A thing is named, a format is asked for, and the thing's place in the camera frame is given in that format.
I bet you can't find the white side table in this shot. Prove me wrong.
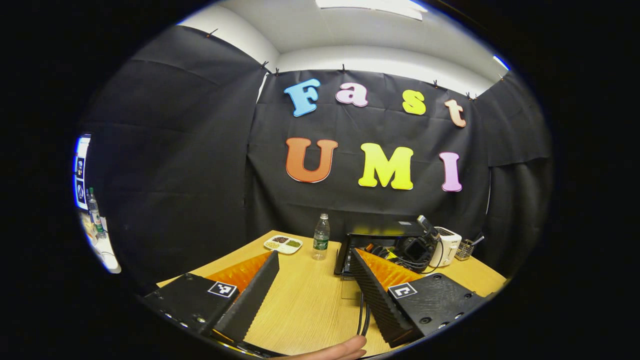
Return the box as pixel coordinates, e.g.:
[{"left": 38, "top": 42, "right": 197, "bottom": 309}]
[{"left": 80, "top": 210, "right": 122, "bottom": 274}]

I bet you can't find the white sectioned snack plate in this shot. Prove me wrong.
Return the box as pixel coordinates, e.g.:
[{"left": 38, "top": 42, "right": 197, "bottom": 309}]
[{"left": 263, "top": 235, "right": 303, "bottom": 255}]

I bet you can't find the black backdrop cloth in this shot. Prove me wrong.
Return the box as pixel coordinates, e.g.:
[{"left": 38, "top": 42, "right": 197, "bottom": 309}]
[{"left": 82, "top": 25, "right": 555, "bottom": 293}]

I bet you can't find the lit screen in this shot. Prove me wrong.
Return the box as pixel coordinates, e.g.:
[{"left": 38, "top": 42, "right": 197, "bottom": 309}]
[{"left": 73, "top": 134, "right": 92, "bottom": 211}]

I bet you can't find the white toaster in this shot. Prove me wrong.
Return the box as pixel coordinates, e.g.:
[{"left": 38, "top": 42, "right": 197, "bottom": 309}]
[{"left": 429, "top": 226, "right": 462, "bottom": 268}]

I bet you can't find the black electric oven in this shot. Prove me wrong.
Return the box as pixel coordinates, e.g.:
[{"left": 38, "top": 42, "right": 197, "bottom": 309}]
[{"left": 334, "top": 220, "right": 431, "bottom": 301}]

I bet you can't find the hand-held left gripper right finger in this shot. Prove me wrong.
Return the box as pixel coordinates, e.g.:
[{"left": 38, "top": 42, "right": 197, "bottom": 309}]
[{"left": 349, "top": 248, "right": 489, "bottom": 349}]

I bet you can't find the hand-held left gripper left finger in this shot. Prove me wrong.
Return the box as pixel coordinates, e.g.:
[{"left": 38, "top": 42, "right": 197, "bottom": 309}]
[{"left": 144, "top": 250, "right": 281, "bottom": 346}]

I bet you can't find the metal mesh basket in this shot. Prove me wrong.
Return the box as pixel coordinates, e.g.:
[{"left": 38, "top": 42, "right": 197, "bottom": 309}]
[{"left": 455, "top": 235, "right": 485, "bottom": 262}]

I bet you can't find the small clear bottle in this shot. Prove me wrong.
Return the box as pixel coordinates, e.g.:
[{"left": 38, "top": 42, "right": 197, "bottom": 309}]
[{"left": 86, "top": 187, "right": 104, "bottom": 236}]

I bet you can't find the water bottle green label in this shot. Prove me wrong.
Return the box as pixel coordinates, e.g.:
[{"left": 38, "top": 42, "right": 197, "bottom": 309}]
[{"left": 312, "top": 213, "right": 331, "bottom": 261}]

